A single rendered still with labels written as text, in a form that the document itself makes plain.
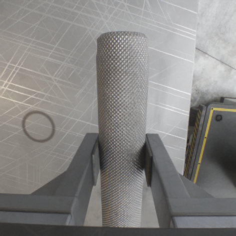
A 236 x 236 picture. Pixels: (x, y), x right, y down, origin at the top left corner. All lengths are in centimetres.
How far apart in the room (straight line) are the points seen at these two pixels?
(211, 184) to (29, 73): 110
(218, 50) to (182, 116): 102
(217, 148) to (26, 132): 94
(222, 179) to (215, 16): 98
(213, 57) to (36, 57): 114
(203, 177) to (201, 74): 65
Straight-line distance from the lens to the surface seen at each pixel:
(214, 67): 131
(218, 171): 116
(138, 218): 18
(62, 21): 32
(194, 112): 116
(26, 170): 42
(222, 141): 108
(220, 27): 133
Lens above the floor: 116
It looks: 73 degrees down
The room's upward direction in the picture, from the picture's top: 175 degrees counter-clockwise
